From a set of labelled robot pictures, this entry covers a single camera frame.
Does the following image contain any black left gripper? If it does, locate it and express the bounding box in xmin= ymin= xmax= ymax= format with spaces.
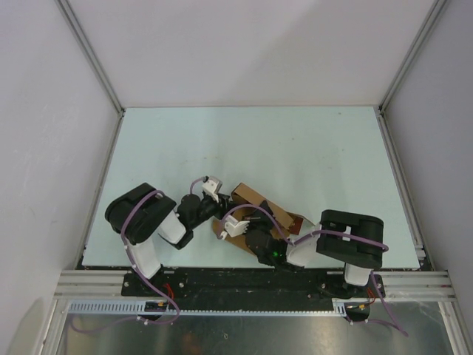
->
xmin=189 ymin=192 xmax=240 ymax=229

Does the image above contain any brown cardboard paper box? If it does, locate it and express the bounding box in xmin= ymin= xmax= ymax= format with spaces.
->
xmin=211 ymin=183 xmax=314 ymax=254

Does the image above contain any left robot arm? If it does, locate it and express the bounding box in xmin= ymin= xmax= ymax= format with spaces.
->
xmin=104 ymin=178 xmax=235 ymax=296

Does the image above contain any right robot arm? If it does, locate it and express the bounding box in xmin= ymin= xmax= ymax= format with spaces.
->
xmin=242 ymin=202 xmax=389 ymax=297

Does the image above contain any small red packet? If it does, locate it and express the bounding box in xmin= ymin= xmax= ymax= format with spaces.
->
xmin=289 ymin=216 xmax=304 ymax=235

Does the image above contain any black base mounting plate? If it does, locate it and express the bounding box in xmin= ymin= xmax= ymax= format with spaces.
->
xmin=122 ymin=267 xmax=386 ymax=298

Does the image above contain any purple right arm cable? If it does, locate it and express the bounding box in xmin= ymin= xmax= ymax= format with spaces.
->
xmin=220 ymin=203 xmax=409 ymax=337

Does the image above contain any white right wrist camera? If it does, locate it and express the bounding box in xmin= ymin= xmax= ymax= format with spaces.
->
xmin=219 ymin=215 xmax=250 ymax=239

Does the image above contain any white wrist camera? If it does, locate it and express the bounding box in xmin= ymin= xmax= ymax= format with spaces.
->
xmin=219 ymin=215 xmax=250 ymax=239
xmin=202 ymin=176 xmax=222 ymax=203

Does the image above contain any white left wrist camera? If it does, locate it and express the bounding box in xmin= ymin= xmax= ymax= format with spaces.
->
xmin=202 ymin=176 xmax=222 ymax=203

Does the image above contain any grey slotted cable duct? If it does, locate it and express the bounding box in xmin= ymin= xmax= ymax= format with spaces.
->
xmin=66 ymin=297 xmax=348 ymax=317

